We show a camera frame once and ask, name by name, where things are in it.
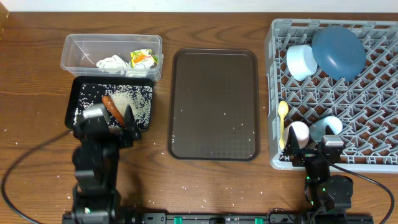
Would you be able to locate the blue cup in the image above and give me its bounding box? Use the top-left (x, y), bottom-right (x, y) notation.
top-left (310, 116), bottom-right (343, 142)

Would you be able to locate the pink cup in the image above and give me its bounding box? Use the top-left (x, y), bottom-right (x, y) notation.
top-left (282, 121), bottom-right (310, 148)

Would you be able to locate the white rice pile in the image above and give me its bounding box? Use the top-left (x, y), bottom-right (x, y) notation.
top-left (69, 83), bottom-right (153, 131)

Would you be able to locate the orange carrot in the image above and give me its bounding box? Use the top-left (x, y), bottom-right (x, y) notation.
top-left (102, 95), bottom-right (125, 126)

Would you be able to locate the yellow plastic spoon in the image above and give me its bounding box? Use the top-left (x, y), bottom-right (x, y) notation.
top-left (278, 101), bottom-right (289, 151)

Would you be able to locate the white tissue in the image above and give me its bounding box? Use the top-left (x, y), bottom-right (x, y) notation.
top-left (125, 68), bottom-right (149, 78)

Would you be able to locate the white napkin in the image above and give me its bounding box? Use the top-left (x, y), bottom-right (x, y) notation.
top-left (96, 55), bottom-right (129, 74)

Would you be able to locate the green yellow snack wrapper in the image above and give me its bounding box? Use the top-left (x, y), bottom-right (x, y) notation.
top-left (130, 49), bottom-right (159, 69)

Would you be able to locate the light blue rice bowl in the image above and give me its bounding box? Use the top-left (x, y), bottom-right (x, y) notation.
top-left (286, 45), bottom-right (318, 81)

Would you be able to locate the blue plate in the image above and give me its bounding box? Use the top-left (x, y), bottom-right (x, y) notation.
top-left (312, 26), bottom-right (366, 82)

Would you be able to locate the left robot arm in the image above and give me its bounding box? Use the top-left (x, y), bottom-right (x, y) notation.
top-left (71, 104), bottom-right (141, 223)

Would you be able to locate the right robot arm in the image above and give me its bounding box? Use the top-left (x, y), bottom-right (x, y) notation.
top-left (283, 127), bottom-right (353, 224)

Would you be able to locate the black waste tray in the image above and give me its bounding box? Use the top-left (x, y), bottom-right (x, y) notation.
top-left (65, 76), bottom-right (154, 129)

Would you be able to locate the grey dishwasher rack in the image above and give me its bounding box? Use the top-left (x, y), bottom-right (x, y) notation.
top-left (265, 19), bottom-right (397, 173)

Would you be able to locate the clear plastic bin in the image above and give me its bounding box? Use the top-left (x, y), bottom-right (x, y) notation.
top-left (60, 34), bottom-right (163, 82)

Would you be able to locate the dark brown serving tray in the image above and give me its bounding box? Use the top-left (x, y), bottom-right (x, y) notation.
top-left (167, 49), bottom-right (261, 161)

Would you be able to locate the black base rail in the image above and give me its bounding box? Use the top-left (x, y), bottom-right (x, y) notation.
top-left (62, 213), bottom-right (374, 224)

